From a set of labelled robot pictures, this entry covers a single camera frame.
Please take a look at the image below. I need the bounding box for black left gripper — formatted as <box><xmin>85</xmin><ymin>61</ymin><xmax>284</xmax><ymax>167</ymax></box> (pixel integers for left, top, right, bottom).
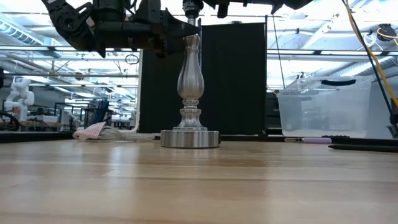
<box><xmin>93</xmin><ymin>0</ymin><xmax>200</xmax><ymax>58</ymax></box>

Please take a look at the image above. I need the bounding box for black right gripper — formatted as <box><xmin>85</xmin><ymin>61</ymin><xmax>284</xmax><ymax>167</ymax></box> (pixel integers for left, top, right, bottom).
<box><xmin>203</xmin><ymin>0</ymin><xmax>274</xmax><ymax>19</ymax></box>

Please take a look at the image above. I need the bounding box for silver lamp base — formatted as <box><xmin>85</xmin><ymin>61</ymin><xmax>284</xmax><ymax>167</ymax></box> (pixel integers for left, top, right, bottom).
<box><xmin>160</xmin><ymin>0</ymin><xmax>221</xmax><ymax>149</ymax></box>

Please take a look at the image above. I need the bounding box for black partition panel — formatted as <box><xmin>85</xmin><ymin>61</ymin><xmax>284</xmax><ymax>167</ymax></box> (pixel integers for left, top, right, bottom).
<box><xmin>139</xmin><ymin>22</ymin><xmax>267</xmax><ymax>135</ymax></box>

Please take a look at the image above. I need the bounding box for black cup with blue item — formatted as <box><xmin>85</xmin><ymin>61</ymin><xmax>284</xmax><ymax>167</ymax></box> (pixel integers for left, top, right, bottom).
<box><xmin>82</xmin><ymin>98</ymin><xmax>113</xmax><ymax>128</ymax></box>

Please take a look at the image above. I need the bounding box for red white warning tag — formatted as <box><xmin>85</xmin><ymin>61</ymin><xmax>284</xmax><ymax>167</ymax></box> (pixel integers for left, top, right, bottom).
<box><xmin>73</xmin><ymin>121</ymin><xmax>107</xmax><ymax>141</ymax></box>

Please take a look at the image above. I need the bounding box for clear plastic storage bin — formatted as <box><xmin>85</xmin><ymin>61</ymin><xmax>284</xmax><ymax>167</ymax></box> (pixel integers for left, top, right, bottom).
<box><xmin>276</xmin><ymin>76</ymin><xmax>373</xmax><ymax>139</ymax></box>

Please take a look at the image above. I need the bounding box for black pen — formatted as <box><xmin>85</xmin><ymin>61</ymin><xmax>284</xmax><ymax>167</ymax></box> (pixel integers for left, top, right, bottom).
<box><xmin>328</xmin><ymin>144</ymin><xmax>398</xmax><ymax>154</ymax></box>

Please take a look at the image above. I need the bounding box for clear lamp cord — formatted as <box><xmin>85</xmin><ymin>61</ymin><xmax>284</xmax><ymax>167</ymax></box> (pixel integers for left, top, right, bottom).
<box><xmin>99</xmin><ymin>127</ymin><xmax>162</xmax><ymax>142</ymax></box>

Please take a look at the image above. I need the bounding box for black aluminium frame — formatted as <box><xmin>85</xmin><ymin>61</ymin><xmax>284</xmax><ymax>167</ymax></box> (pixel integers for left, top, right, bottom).
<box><xmin>0</xmin><ymin>132</ymin><xmax>398</xmax><ymax>147</ymax></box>

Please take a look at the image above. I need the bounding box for yellow cable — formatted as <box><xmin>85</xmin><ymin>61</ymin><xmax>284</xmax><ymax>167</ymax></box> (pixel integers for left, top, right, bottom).
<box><xmin>343</xmin><ymin>0</ymin><xmax>398</xmax><ymax>108</ymax></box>

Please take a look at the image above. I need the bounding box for black hanging cable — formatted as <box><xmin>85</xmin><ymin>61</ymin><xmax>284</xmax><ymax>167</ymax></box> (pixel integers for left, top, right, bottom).
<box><xmin>340</xmin><ymin>0</ymin><xmax>398</xmax><ymax>138</ymax></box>

